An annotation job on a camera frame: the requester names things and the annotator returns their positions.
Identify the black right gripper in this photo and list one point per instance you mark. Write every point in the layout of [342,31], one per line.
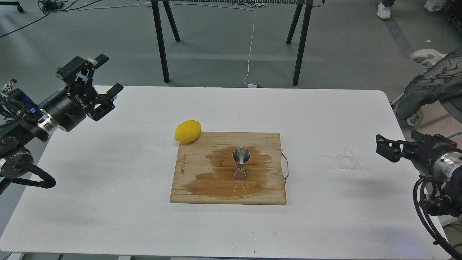
[436,156]

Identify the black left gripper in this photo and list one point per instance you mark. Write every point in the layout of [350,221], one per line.
[69,106]

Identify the clear plastic measuring cup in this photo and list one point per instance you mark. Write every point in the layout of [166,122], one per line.
[349,158]

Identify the steel double jigger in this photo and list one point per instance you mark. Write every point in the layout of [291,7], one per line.
[241,156]

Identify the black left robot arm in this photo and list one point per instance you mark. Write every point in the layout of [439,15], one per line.
[24,121]

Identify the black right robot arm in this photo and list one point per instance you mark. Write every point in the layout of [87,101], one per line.
[437,192]

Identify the person in tan shirt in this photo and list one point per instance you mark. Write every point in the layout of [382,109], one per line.
[442,82]

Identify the white sneaker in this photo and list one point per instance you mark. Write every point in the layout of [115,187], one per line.
[427,57]

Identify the yellow lemon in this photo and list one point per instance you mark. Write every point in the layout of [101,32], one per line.
[187,131]

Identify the wooden cutting board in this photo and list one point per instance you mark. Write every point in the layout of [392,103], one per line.
[204,170]

